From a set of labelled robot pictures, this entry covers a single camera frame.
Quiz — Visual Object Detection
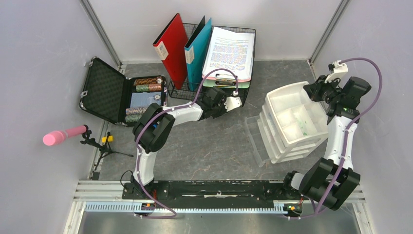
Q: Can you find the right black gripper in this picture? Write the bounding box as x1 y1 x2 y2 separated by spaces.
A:
302 76 341 105

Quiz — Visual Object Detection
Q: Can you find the light green clipboard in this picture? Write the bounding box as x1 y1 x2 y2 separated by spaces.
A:
203 79 250 89

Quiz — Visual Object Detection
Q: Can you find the pink clear clipboard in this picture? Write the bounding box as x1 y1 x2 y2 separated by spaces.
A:
202 73 251 82

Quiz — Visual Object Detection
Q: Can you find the white plastic drawer organizer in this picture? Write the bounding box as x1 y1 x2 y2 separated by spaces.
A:
244 81 328 167

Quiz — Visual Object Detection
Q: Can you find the teal blue clipboard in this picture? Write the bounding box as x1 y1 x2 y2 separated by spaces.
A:
184 16 212 91

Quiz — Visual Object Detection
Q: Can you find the white printed paper sheet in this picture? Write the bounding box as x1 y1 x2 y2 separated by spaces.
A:
202 27 255 77

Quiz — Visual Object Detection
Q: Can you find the red clipboard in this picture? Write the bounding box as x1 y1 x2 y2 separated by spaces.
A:
153 13 188 89

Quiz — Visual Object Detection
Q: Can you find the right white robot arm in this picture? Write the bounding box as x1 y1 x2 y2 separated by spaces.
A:
281 76 371 210

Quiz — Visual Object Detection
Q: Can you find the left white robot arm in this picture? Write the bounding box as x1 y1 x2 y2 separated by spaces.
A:
132 87 242 199

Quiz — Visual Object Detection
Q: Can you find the red chip stack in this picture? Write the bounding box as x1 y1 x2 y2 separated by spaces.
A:
149 84 162 92

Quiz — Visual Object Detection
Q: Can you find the orange black chip stack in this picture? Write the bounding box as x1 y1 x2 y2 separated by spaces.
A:
133 76 163 86

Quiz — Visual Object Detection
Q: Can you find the blue playing card deck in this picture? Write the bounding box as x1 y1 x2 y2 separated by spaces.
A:
130 92 162 108

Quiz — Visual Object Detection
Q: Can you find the green chip stack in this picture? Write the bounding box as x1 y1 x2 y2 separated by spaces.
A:
135 84 150 93

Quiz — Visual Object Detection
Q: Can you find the black poker chip case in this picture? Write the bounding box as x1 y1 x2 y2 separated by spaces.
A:
79 57 167 126

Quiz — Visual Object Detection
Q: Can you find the yellow black connector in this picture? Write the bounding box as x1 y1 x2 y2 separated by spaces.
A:
101 135 113 144

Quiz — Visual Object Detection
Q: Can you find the black microphone tripod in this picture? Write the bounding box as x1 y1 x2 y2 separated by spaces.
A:
80 130 134 173

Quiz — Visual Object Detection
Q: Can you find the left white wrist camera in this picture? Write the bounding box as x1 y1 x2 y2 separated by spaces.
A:
224 97 242 112

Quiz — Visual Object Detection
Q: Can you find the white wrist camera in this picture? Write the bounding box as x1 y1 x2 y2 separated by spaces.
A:
324 60 349 83
224 97 242 112

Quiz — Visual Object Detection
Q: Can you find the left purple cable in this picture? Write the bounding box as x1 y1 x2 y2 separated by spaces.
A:
134 68 240 220

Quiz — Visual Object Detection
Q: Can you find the purple cable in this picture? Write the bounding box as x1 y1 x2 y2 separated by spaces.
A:
134 68 240 220
287 57 383 221

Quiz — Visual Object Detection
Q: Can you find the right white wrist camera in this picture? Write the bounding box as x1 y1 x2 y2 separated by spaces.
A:
324 60 349 83

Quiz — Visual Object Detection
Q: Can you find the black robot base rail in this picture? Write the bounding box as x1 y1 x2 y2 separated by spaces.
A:
122 179 308 212

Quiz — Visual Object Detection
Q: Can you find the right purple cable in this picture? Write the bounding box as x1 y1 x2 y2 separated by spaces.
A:
287 57 383 221

